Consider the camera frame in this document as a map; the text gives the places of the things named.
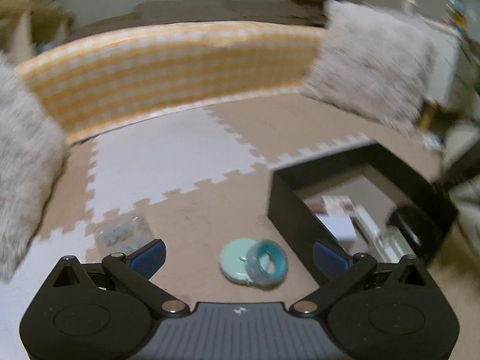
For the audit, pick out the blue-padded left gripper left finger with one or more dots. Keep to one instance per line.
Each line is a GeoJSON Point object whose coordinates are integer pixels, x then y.
{"type": "Point", "coordinates": [147, 260]}

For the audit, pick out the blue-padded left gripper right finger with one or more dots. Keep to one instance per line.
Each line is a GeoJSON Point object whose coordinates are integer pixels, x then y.
{"type": "Point", "coordinates": [330, 259]}

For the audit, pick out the clear nail tip case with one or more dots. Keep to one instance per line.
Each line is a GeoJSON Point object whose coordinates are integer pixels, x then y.
{"type": "Point", "coordinates": [123, 235]}

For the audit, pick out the white charger adapter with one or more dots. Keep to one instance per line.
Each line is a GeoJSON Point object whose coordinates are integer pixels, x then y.
{"type": "Point", "coordinates": [340, 226]}

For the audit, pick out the gel polish box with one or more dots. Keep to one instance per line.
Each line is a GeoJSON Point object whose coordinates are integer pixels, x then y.
{"type": "Point", "coordinates": [332, 205]}

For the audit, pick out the teal tape roll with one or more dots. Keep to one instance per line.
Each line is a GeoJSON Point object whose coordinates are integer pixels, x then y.
{"type": "Point", "coordinates": [266, 264]}

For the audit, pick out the black cardboard box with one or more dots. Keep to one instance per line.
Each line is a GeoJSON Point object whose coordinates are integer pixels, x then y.
{"type": "Point", "coordinates": [358, 197]}

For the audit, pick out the white plastic bottle tool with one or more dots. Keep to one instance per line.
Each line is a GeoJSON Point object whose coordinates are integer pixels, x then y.
{"type": "Point", "coordinates": [388, 244]}

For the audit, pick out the black oval object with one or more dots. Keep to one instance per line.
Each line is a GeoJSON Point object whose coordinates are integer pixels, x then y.
{"type": "Point", "coordinates": [411, 223]}

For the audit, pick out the mint round compact case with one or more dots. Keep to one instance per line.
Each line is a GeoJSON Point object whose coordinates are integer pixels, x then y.
{"type": "Point", "coordinates": [232, 260]}

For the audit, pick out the left fluffy white pillow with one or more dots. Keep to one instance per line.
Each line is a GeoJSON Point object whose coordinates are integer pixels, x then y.
{"type": "Point", "coordinates": [33, 151]}

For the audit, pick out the fluffy white pillow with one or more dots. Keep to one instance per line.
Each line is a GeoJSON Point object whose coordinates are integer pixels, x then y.
{"type": "Point", "coordinates": [372, 64]}
{"type": "Point", "coordinates": [33, 151]}

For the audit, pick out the yellow gingham cushion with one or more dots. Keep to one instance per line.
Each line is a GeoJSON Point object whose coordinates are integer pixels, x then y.
{"type": "Point", "coordinates": [107, 81]}

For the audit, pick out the right fluffy white pillow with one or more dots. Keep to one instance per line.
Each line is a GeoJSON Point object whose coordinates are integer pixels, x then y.
{"type": "Point", "coordinates": [372, 64]}

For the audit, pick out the white cabinet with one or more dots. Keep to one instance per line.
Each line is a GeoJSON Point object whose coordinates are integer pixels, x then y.
{"type": "Point", "coordinates": [454, 70]}

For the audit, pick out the beige sofa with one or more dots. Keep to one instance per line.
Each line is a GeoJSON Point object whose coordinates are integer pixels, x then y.
{"type": "Point", "coordinates": [188, 11]}

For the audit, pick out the wooden shelf unit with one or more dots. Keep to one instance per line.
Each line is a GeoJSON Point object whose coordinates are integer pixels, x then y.
{"type": "Point", "coordinates": [29, 24]}

